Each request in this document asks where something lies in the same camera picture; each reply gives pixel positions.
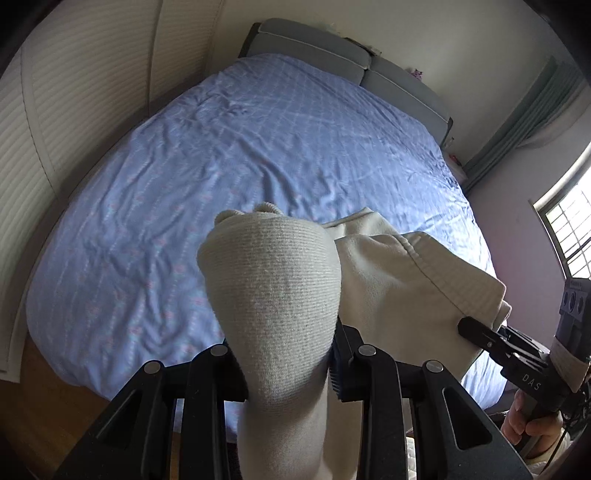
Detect cream white pants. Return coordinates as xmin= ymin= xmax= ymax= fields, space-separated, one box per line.
xmin=197 ymin=203 xmax=511 ymax=479

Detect person's right hand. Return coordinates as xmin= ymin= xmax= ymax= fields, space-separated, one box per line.
xmin=501 ymin=390 xmax=563 ymax=458

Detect blue floral bed sheet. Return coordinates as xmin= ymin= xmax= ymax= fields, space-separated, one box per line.
xmin=25 ymin=51 xmax=509 ymax=409

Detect barred window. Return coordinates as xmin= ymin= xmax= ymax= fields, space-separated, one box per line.
xmin=532 ymin=145 xmax=590 ymax=279

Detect dark green curtain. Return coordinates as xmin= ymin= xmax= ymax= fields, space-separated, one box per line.
xmin=463 ymin=57 xmax=590 ymax=194

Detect grey padded headboard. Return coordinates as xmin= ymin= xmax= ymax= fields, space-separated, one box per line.
xmin=239 ymin=18 xmax=454 ymax=145

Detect white louvered wardrobe door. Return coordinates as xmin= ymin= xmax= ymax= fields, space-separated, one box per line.
xmin=1 ymin=1 xmax=222 ymax=382

